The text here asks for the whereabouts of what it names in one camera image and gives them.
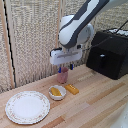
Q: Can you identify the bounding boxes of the black box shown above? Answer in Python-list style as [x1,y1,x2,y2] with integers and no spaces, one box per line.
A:
[85,28,128,80]

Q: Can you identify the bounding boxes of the hot dog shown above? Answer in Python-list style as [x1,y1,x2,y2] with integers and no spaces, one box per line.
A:
[50,86,63,97]

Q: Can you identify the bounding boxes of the pink plastic cup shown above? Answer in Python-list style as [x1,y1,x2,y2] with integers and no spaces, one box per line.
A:
[56,67,69,85]

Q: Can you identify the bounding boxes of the black cable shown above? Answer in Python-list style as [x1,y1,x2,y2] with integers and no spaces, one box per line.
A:
[82,19,128,52]

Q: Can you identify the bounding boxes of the small white bowl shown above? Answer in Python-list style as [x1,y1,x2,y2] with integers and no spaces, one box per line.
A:
[48,84,67,101]

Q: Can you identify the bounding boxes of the white floral-rimmed plate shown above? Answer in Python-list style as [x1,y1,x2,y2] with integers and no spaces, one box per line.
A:
[4,90,51,125]

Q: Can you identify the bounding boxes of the yellow rectangular block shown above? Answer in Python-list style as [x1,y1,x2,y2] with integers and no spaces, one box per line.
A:
[64,83,80,95]

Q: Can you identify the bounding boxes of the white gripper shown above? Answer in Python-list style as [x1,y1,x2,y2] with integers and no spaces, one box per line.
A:
[49,47,83,74]

